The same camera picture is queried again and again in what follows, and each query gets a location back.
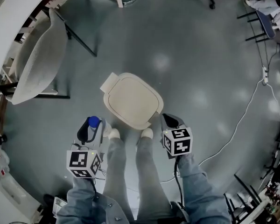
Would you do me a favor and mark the person's denim jacket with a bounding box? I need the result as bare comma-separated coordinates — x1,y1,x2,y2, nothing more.
56,191,136,224

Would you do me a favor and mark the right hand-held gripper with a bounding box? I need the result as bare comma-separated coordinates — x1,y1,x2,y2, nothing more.
160,113,193,160

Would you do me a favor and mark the white power strip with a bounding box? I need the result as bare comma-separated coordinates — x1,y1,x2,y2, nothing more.
262,65,269,84

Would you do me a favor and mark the clear bag of bottles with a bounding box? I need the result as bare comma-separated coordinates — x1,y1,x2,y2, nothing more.
0,146,22,204

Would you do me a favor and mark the grey shell chair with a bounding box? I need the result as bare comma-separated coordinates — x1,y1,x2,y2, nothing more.
6,7,70,105

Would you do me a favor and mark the cream pedal trash bin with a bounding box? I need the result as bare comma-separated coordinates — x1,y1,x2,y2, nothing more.
100,72,165,130

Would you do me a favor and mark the person's left white shoe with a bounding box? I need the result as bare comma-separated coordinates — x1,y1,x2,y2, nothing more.
108,128,121,140

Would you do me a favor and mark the person's right white shoe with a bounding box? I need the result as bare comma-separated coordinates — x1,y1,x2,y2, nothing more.
140,127,154,140

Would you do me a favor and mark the person's leg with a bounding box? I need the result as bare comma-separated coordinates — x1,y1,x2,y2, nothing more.
102,136,137,222
135,136,176,222

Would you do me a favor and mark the person's left leg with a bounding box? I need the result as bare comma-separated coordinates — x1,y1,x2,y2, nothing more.
102,136,137,222

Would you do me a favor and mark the blue-capped plastic bottle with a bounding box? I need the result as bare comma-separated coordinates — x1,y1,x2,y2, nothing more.
87,115,113,140

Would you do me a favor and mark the white table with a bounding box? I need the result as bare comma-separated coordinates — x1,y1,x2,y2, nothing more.
0,0,124,118

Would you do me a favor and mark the white cable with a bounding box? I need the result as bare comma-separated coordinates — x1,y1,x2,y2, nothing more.
160,77,280,184

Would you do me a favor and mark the person's right leg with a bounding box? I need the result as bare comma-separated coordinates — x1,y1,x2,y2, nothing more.
135,136,176,222

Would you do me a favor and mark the person's left forearm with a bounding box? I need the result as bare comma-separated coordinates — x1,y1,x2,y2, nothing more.
57,176,104,224

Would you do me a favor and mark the blue seat chair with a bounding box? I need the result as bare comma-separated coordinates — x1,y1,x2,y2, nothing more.
237,9,276,42

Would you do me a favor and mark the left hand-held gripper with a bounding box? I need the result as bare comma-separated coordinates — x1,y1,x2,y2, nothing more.
66,117,106,179

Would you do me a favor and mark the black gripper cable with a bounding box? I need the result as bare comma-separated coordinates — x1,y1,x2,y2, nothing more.
174,156,186,210

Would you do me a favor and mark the person's white shoe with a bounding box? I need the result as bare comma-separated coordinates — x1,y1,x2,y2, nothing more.
108,128,121,140
140,127,154,140

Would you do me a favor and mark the person's right forearm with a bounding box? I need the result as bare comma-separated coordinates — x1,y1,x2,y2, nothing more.
176,154,232,224

